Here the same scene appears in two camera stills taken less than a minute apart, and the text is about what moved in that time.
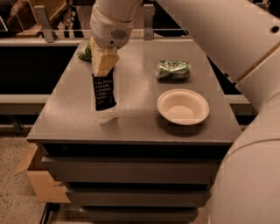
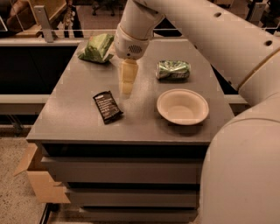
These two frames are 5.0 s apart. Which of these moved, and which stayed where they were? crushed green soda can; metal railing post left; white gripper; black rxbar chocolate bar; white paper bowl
Moved: black rxbar chocolate bar; white gripper
Stayed: metal railing post left; white paper bowl; crushed green soda can
